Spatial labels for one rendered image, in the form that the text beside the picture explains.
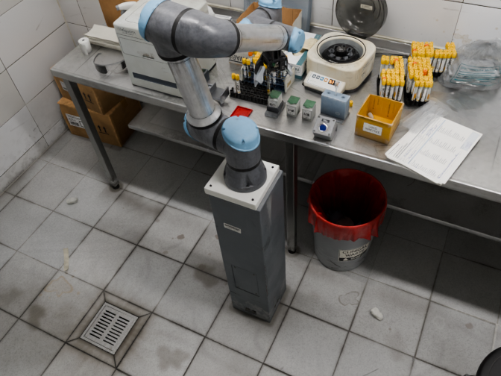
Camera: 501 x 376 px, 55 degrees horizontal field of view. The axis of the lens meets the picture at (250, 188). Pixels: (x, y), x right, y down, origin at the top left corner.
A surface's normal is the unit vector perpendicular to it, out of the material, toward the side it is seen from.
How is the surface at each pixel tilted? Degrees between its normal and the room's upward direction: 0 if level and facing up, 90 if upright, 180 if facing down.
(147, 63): 90
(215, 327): 0
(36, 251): 0
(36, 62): 90
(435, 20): 90
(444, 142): 0
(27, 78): 90
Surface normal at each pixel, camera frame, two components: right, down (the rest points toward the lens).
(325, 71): -0.57, 0.65
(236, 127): 0.04, -0.60
